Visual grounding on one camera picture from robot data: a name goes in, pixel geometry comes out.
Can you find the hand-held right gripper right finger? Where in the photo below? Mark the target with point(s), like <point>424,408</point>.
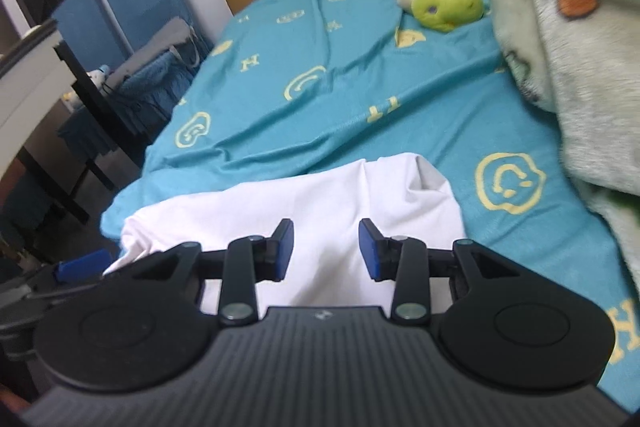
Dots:
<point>369,252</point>

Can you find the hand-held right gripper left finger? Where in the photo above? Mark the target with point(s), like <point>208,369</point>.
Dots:
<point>284,252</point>

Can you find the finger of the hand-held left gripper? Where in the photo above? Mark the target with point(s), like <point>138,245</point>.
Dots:
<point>82,264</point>

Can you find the white t-shirt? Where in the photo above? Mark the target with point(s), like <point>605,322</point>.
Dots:
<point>320,202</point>

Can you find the teal printed bed sheet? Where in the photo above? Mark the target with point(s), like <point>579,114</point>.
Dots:
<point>350,107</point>

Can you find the black table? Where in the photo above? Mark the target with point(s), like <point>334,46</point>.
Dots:
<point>107,117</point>

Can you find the blue knitted cloth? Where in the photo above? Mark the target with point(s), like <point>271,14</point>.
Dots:
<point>145,92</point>

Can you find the small white plush toy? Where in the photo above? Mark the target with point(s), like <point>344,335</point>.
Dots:
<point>95,79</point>

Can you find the white desk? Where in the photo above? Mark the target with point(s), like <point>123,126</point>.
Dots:
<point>25,82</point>

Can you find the grey cloth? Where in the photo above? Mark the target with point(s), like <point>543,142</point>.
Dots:
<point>150,47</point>

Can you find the small blue folding chair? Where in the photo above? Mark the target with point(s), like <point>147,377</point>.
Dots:
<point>82,27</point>

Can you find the green plush toy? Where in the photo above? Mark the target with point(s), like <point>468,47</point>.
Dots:
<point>447,2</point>

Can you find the pale green fleece blanket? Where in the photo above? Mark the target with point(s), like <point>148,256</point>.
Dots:
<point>575,57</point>

